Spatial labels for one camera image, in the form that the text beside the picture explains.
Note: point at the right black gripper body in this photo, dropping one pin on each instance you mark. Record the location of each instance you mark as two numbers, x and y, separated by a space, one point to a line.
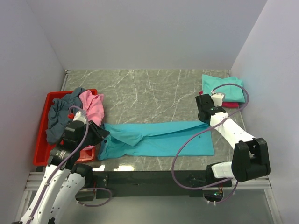
199 115

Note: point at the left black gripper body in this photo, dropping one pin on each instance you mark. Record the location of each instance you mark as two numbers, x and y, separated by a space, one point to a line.
80 141

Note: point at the cyan blue t-shirt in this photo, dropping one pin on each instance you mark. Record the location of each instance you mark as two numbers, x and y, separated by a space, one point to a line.
156 140

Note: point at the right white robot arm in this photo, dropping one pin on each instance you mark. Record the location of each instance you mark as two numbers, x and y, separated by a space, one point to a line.
250 157

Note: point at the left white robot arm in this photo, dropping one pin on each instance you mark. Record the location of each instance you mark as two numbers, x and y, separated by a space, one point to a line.
63 177

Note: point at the dark grey t-shirt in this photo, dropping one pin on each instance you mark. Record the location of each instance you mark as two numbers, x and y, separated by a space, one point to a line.
58 114

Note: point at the folded magenta t-shirt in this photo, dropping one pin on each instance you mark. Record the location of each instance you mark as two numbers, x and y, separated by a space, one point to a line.
227 104

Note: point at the pink t-shirt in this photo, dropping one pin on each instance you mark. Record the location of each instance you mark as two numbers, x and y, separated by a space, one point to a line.
93 106

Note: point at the red plastic bin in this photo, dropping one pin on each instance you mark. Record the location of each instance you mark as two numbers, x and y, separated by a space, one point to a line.
42 149

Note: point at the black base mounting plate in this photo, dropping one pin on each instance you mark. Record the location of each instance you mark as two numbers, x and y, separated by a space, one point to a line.
155 190

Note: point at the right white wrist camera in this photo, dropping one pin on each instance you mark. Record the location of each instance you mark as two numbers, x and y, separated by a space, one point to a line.
217 98

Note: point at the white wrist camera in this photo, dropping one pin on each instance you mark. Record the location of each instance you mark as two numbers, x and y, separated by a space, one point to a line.
217 98
79 116

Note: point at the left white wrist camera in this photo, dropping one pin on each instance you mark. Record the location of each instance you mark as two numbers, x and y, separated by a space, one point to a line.
79 116

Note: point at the aluminium frame rail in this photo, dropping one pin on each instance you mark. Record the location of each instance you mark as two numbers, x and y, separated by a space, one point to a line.
252 182

